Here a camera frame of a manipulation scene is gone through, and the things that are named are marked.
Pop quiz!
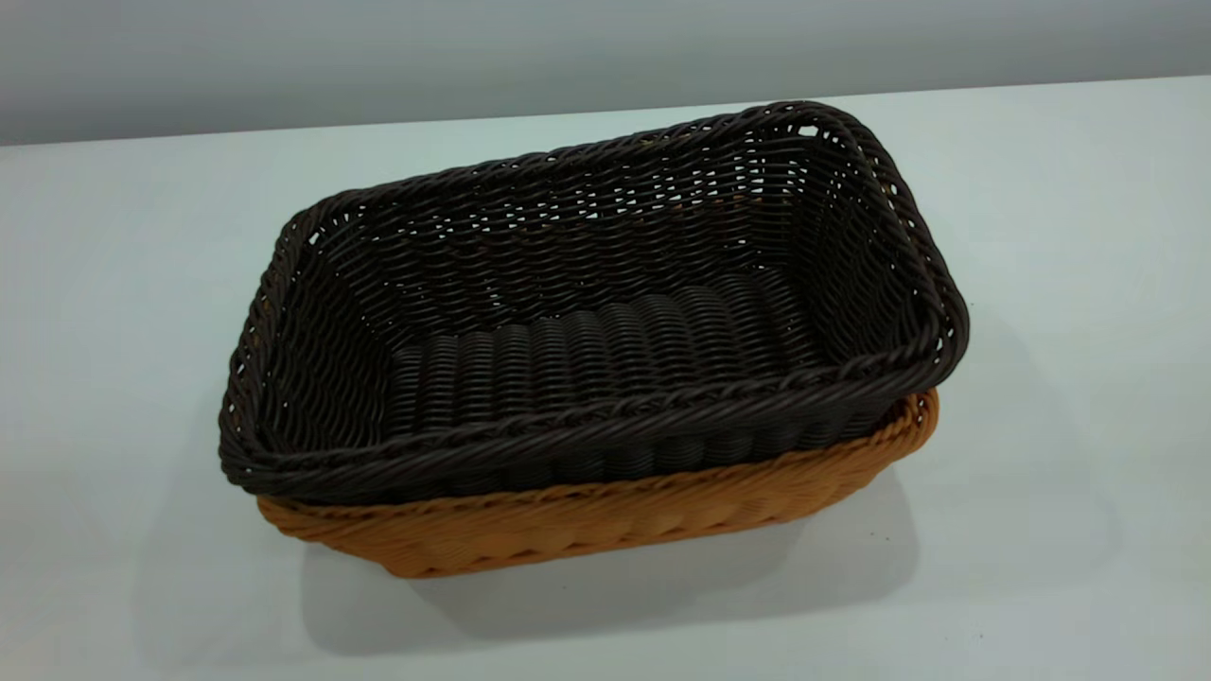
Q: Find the orange-brown woven basket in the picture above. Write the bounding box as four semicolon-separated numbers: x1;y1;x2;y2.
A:
255;388;940;580

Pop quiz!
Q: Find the dark brown woven basket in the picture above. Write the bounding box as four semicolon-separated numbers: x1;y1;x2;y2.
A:
218;99;971;507

